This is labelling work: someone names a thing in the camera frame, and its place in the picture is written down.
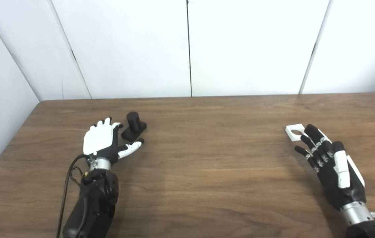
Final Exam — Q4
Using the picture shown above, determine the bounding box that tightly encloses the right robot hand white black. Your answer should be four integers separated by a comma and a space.
294, 124, 366, 211

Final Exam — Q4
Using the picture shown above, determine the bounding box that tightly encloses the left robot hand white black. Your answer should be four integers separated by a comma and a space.
83, 117, 145, 166

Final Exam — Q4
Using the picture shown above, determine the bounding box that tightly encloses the black peg with square base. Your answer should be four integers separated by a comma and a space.
121, 112, 147, 143

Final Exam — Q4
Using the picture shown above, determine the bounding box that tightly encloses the white square piece with hole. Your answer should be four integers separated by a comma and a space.
285, 124, 308, 142

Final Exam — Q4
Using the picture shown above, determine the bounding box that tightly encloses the thin black left arm wire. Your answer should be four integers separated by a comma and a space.
70, 166, 85, 186

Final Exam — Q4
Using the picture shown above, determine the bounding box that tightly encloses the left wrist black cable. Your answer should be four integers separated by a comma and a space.
56, 154, 91, 238

